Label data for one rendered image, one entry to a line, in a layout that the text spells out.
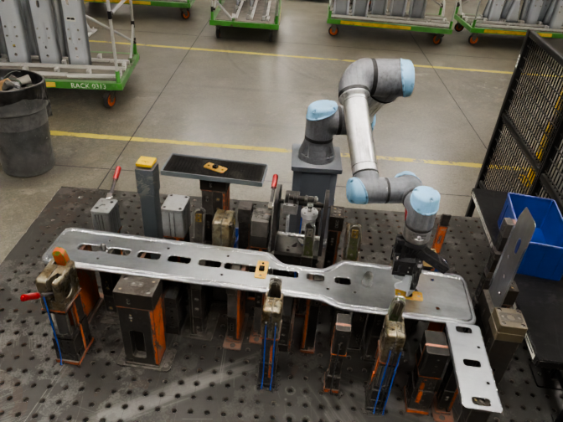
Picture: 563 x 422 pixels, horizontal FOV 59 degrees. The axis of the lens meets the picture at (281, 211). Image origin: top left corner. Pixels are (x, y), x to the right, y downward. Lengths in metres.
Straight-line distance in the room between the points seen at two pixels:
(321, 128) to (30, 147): 2.69
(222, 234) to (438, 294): 0.73
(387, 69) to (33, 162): 3.15
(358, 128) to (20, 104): 2.93
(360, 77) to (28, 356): 1.40
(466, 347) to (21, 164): 3.49
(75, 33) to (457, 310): 4.74
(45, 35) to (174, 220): 4.17
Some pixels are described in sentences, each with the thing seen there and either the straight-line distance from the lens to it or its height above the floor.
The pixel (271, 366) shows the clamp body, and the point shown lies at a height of 0.80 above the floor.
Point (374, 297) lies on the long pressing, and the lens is 1.57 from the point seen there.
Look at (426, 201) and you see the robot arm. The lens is 1.34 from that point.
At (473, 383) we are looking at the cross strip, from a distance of 1.45.
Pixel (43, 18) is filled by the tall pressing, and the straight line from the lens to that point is 5.65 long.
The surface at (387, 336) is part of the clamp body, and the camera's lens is 1.42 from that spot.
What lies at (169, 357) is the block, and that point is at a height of 0.70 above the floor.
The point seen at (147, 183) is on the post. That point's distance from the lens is 1.90.
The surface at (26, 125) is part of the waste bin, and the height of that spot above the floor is 0.44.
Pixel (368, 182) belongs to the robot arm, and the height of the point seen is 1.37.
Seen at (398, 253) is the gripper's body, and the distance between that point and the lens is 1.47.
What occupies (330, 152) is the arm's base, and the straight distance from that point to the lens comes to 2.02.
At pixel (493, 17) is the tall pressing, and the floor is 0.38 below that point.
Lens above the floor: 2.06
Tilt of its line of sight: 34 degrees down
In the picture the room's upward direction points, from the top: 4 degrees clockwise
